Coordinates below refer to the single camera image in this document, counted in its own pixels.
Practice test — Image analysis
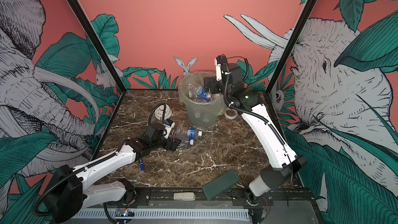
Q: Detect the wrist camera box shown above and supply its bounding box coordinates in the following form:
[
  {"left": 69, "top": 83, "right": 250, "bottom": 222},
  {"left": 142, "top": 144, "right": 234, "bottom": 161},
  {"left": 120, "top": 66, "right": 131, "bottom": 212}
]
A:
[
  {"left": 145, "top": 122, "right": 164, "bottom": 141},
  {"left": 221, "top": 63, "right": 245, "bottom": 93}
]

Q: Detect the green mesh trash bin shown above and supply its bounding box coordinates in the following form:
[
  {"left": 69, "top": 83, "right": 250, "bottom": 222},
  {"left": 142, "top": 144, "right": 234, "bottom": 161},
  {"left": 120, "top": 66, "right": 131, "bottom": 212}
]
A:
[{"left": 178, "top": 72, "right": 226, "bottom": 129}]

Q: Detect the white remote on rail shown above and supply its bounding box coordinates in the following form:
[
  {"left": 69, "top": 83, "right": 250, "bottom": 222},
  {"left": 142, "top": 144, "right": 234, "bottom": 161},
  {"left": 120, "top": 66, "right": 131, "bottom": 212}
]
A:
[{"left": 173, "top": 192, "right": 196, "bottom": 201}]

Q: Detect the white slotted cable duct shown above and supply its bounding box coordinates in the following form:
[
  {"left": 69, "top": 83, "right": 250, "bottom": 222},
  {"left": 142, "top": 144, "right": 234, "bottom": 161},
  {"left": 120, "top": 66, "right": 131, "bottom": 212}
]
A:
[{"left": 71, "top": 208, "right": 250, "bottom": 222}]

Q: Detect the Pocari bottle base up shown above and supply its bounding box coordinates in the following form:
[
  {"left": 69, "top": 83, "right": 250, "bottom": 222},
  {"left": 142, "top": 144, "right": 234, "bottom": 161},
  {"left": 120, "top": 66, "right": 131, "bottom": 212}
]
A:
[{"left": 178, "top": 139, "right": 195, "bottom": 148}]

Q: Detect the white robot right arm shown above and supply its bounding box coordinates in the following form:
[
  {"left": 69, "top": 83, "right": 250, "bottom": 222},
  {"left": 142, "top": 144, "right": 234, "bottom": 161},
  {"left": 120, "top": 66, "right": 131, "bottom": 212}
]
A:
[{"left": 204, "top": 77, "right": 307, "bottom": 197}]

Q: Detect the black enclosure frame post right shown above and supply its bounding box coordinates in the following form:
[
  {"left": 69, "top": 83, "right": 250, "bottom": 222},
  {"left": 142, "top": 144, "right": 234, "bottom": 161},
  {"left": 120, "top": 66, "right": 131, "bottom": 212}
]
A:
[{"left": 265, "top": 0, "right": 317, "bottom": 95}]

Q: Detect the white tape roll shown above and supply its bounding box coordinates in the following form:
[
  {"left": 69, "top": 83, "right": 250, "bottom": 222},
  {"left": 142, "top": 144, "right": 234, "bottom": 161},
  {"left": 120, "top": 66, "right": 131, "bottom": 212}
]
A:
[{"left": 224, "top": 108, "right": 238, "bottom": 120}]

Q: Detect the black enclosure frame post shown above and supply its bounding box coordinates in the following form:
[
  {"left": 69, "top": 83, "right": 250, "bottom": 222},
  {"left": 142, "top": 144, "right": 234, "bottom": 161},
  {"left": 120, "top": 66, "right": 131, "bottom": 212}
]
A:
[
  {"left": 51, "top": 0, "right": 126, "bottom": 93},
  {"left": 265, "top": 0, "right": 317, "bottom": 95}
]

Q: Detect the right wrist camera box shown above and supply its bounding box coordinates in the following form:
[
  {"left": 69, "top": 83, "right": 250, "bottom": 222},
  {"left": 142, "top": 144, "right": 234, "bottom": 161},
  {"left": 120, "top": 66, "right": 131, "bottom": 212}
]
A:
[{"left": 221, "top": 63, "right": 245, "bottom": 93}]

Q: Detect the dark green sponge block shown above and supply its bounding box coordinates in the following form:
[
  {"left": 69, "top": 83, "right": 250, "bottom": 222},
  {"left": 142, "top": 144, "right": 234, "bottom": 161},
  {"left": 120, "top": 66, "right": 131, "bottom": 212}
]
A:
[{"left": 202, "top": 169, "right": 240, "bottom": 201}]

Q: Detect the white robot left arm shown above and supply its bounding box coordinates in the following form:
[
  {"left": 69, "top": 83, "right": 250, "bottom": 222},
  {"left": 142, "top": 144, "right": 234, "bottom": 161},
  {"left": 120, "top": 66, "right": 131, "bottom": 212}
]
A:
[{"left": 32, "top": 135, "right": 181, "bottom": 224}]

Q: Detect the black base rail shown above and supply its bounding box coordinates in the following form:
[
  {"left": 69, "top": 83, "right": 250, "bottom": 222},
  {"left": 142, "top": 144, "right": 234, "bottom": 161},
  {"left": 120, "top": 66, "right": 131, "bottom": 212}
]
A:
[{"left": 129, "top": 187, "right": 316, "bottom": 208}]

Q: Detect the clear bottle white cap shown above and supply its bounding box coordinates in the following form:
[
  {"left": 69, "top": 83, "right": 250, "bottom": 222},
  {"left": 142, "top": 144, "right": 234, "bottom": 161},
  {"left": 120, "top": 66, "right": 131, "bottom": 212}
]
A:
[{"left": 188, "top": 82, "right": 211, "bottom": 102}]

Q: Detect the Pocari bottle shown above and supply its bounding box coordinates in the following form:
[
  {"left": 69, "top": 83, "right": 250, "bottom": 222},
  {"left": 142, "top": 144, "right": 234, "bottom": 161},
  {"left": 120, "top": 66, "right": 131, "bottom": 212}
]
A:
[{"left": 174, "top": 127, "right": 203, "bottom": 139}]

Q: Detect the black enclosure frame post left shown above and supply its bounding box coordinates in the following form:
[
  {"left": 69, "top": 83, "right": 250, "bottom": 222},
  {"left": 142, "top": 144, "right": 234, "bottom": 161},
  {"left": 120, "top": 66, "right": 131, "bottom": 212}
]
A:
[{"left": 51, "top": 0, "right": 126, "bottom": 93}]

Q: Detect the blue marker pen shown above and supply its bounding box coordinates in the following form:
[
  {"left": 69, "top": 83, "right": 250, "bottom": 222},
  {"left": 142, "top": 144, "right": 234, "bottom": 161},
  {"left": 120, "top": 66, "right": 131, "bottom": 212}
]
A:
[{"left": 138, "top": 159, "right": 145, "bottom": 171}]

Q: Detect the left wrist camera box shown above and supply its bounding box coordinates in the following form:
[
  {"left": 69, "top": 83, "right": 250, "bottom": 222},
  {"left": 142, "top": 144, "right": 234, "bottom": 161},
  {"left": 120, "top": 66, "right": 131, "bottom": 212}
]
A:
[{"left": 145, "top": 122, "right": 164, "bottom": 141}]

